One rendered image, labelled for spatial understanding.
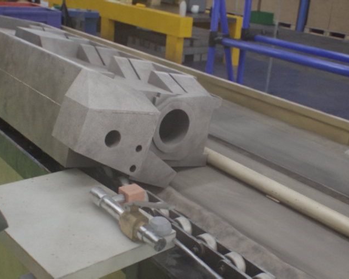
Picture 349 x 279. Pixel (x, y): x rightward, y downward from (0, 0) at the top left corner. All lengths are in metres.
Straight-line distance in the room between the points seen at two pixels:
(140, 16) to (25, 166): 5.43
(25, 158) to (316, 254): 0.66
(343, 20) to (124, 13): 5.64
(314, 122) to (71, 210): 0.91
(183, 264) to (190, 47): 5.90
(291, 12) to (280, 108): 10.36
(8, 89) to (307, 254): 0.76
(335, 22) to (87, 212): 10.57
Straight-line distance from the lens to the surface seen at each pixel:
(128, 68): 1.25
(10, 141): 1.24
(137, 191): 0.85
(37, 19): 2.77
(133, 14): 6.66
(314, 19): 11.56
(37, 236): 0.78
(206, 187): 1.07
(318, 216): 0.99
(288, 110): 1.61
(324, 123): 1.53
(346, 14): 11.11
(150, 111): 0.92
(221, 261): 0.77
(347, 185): 1.21
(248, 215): 0.98
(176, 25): 5.93
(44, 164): 1.10
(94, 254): 0.73
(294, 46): 1.93
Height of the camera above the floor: 1.20
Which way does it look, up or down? 20 degrees down
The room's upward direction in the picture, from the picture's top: 6 degrees clockwise
